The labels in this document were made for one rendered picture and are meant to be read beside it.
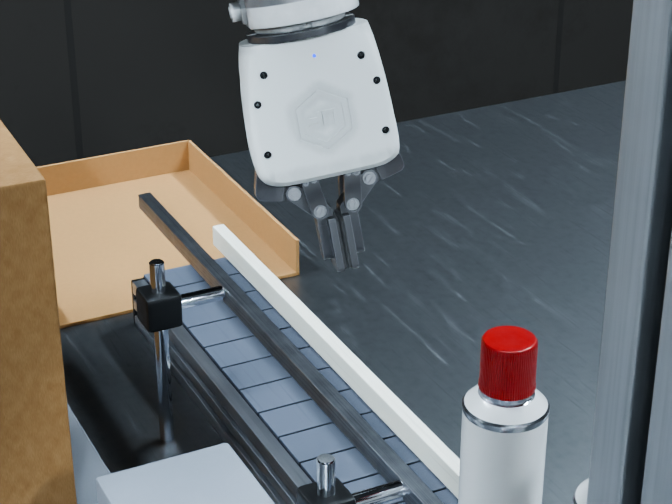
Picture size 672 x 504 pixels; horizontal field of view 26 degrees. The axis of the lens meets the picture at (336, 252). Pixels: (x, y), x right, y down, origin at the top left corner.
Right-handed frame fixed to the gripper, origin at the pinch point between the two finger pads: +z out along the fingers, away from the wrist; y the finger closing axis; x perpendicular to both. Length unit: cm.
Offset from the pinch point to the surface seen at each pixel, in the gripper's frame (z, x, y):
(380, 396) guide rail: 13.9, 3.5, 1.2
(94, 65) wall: 14, 228, -20
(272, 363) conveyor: 13.9, 15.9, -5.7
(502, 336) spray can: 1.9, -20.8, 5.8
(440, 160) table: 13, 68, 22
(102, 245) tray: 10, 51, -19
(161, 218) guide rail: 2.3, 26.8, -12.2
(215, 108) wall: 30, 235, 5
